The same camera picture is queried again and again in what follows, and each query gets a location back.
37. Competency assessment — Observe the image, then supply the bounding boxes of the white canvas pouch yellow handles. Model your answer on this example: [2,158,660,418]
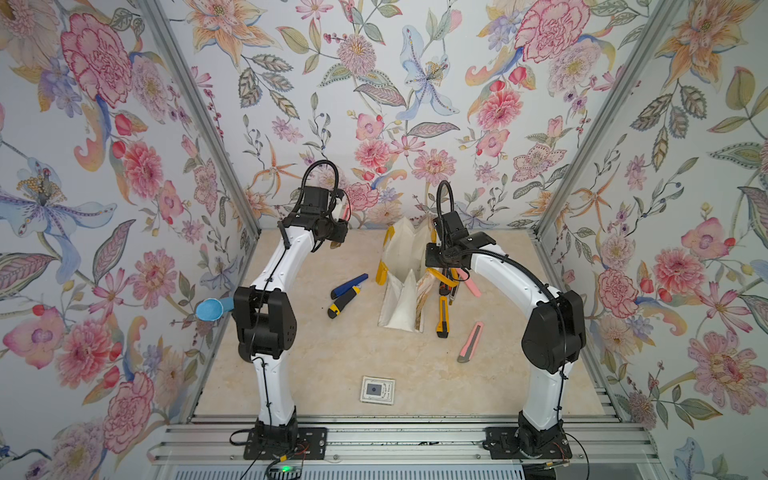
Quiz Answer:
[376,218,438,333]

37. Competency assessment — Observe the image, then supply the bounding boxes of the blue utility knife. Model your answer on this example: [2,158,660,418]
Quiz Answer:
[330,273,369,300]

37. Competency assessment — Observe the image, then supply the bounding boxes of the yellow black utility knife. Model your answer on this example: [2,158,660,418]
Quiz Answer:
[327,286,360,319]

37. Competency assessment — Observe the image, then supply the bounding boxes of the pink utility knife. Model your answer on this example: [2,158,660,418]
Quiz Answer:
[457,321,485,364]
[457,269,482,298]

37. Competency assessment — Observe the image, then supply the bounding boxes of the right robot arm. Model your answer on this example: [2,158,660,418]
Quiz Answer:
[425,229,586,450]

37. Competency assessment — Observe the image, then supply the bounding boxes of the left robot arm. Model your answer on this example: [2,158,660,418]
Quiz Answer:
[232,200,350,445]

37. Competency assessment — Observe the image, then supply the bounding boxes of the blue foam microphone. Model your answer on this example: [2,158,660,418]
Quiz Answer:
[195,298,234,322]

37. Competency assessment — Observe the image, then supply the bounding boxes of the small square marker card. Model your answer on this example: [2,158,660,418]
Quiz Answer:
[360,376,396,405]

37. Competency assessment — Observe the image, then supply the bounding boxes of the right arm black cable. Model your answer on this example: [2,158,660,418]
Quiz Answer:
[435,179,455,232]

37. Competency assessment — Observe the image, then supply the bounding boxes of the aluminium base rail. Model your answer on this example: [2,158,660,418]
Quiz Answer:
[149,415,668,479]

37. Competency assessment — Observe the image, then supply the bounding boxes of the aluminium corner post left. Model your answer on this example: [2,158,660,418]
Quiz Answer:
[137,0,261,239]

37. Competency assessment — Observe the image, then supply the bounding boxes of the aluminium corner post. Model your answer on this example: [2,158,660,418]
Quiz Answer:
[137,0,261,239]
[533,0,685,238]

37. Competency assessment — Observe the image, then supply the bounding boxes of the aluminium corner post right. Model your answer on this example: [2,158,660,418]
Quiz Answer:
[533,0,685,238]

